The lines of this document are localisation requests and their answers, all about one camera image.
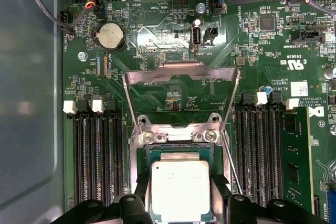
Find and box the silver-topped CPU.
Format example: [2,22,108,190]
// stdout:
[148,152,213,222]

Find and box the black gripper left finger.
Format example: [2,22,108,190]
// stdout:
[55,174,152,224]

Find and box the short black expansion slot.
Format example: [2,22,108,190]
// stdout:
[312,195,322,224]

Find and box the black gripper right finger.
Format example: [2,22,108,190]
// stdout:
[211,176,326,224]

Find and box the thin black fan wire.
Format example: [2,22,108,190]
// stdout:
[24,0,72,29]

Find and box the silver coin battery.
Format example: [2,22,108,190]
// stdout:
[92,22,127,53]

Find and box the metal socket cover frame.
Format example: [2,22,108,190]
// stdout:
[122,60,242,142]

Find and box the green motherboard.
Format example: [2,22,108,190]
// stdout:
[62,0,336,224]

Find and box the blue expansion slot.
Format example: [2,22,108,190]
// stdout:
[327,184,336,224]

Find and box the metal locking lever wire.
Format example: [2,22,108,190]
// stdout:
[221,131,245,196]

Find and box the RAM slot with black clips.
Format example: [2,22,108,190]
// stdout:
[103,94,124,204]
[77,100,95,206]
[235,92,255,196]
[265,91,284,204]

